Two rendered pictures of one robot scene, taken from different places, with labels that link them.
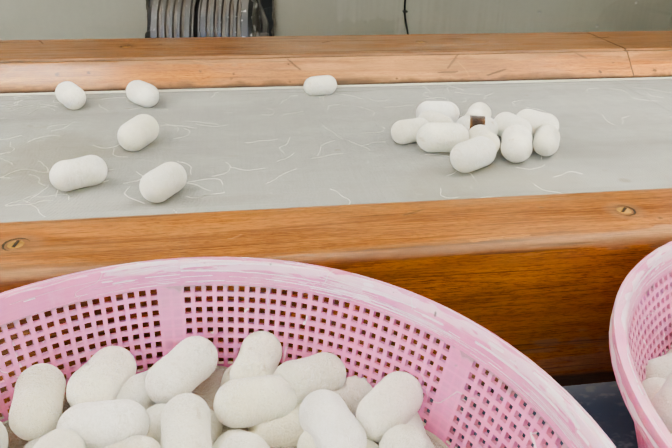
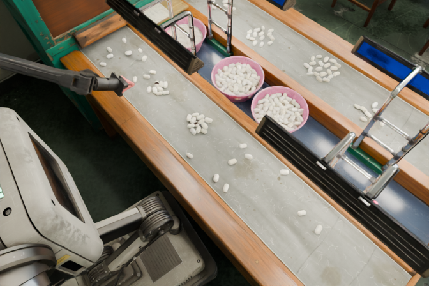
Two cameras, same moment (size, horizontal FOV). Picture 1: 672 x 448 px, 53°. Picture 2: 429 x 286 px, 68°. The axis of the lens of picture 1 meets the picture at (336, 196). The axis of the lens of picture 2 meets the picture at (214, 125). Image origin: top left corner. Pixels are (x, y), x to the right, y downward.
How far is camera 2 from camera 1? 1.48 m
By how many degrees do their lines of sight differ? 84
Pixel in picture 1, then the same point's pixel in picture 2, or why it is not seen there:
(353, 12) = not seen: outside the picture
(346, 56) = (175, 156)
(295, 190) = (230, 135)
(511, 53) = (152, 131)
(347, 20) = not seen: outside the picture
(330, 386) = (257, 114)
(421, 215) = (235, 113)
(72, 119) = (230, 182)
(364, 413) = (259, 110)
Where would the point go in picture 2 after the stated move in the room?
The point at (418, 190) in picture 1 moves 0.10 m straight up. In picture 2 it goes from (219, 123) to (219, 111)
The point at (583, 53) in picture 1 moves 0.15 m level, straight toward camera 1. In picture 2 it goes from (142, 120) to (174, 114)
